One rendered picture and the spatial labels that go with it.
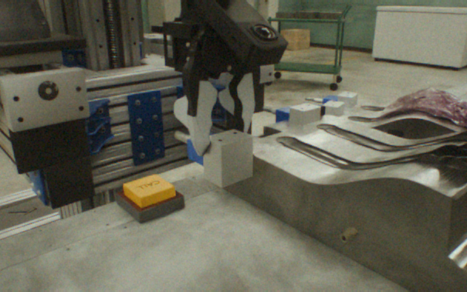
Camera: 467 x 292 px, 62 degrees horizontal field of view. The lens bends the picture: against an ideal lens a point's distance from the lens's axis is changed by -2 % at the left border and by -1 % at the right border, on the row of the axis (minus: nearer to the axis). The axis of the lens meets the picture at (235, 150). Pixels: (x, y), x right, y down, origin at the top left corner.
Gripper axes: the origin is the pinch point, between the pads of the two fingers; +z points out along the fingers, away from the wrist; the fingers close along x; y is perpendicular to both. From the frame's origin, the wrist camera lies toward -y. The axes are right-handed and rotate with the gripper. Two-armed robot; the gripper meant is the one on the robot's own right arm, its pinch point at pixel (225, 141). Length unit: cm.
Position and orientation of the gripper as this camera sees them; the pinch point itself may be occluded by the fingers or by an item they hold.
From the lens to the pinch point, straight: 48.2
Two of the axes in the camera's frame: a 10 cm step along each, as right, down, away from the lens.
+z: 0.0, 9.3, 3.7
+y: -6.5, -2.8, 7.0
